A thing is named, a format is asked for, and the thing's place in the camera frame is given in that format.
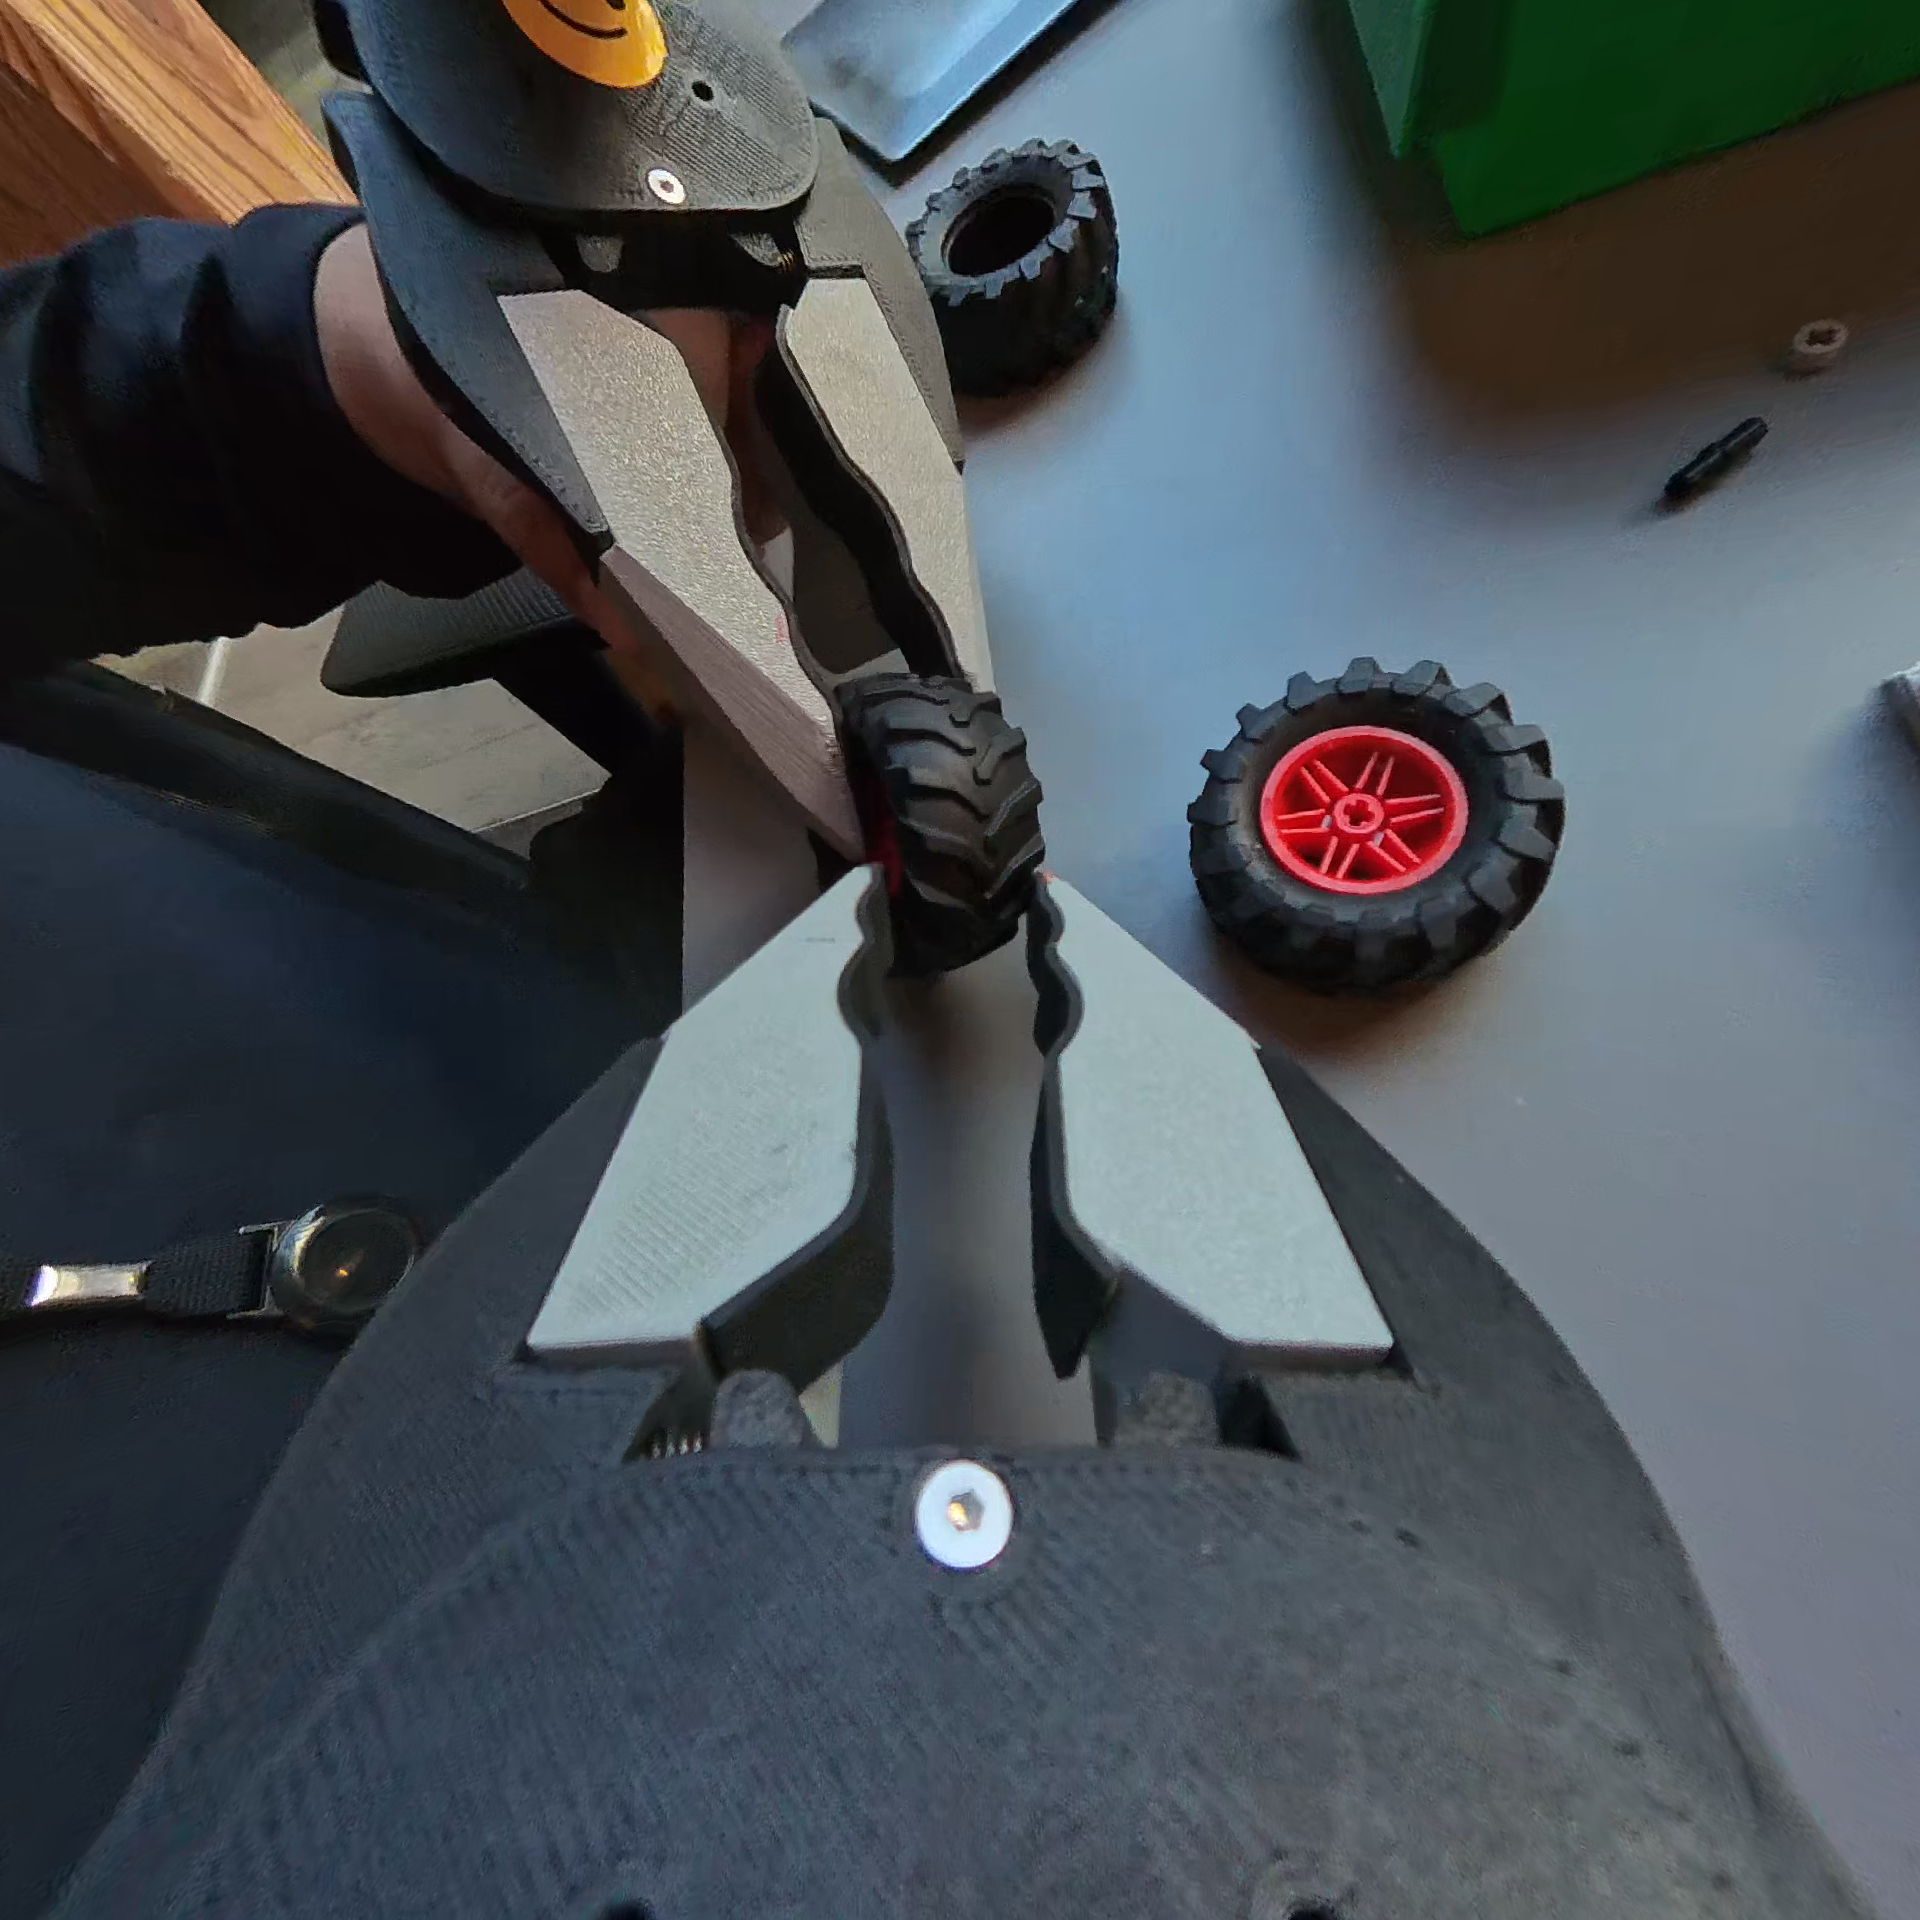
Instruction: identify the green plastic bin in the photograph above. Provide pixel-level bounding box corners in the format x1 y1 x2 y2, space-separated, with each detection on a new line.
1341 0 1920 240

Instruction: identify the person's left forearm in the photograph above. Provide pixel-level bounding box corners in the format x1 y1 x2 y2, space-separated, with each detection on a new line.
0 200 527 676

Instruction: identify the grey flat panel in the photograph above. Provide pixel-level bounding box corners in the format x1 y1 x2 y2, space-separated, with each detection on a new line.
780 0 1085 164

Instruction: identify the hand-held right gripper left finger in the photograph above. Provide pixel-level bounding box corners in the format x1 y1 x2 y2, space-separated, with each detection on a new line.
525 867 895 1389

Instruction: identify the person's left hand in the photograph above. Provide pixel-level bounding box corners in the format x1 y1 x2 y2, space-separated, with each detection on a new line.
310 222 680 711

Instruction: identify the black rubber toy tire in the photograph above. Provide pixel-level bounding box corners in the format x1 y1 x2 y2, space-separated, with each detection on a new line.
830 669 1046 975
1189 656 1565 995
903 137 1119 396

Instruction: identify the wooden beam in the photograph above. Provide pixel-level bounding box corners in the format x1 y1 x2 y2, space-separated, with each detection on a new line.
0 0 358 270

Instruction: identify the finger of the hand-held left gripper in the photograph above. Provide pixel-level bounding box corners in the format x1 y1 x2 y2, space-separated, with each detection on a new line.
773 275 995 693
498 292 874 869

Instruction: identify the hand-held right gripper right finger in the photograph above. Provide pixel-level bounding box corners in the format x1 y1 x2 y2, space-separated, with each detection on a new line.
1029 873 1400 1382

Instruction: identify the small black connector pin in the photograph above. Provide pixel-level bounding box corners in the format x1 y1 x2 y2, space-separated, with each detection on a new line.
1662 421 1770 505

